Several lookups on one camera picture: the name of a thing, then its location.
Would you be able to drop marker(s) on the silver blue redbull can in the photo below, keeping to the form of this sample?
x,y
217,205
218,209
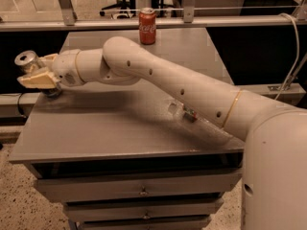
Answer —
x,y
28,61

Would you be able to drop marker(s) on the clear plastic water bottle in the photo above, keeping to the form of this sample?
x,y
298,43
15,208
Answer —
x,y
188,114

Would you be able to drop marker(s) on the grey drawer cabinet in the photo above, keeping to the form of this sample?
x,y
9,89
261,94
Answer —
x,y
129,158

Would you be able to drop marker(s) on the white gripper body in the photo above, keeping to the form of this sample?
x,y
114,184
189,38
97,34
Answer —
x,y
65,67

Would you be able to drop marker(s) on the red coca-cola can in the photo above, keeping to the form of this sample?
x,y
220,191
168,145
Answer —
x,y
147,27

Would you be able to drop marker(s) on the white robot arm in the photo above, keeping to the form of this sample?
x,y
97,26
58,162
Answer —
x,y
274,133

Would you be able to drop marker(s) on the metal window railing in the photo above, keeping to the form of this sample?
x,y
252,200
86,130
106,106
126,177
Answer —
x,y
72,15

